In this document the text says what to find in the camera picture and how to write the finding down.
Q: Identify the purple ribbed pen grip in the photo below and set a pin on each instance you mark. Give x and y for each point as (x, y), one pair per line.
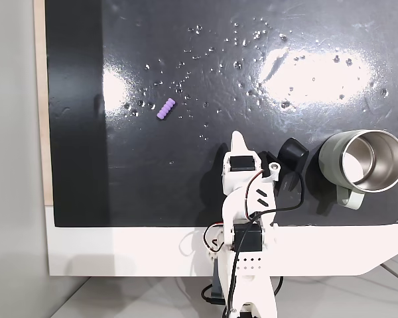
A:
(166, 109)

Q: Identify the black table mat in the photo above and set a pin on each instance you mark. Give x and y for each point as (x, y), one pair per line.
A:
(152, 172)

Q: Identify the green mug steel interior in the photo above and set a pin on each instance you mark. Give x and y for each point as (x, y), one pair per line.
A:
(368, 159)

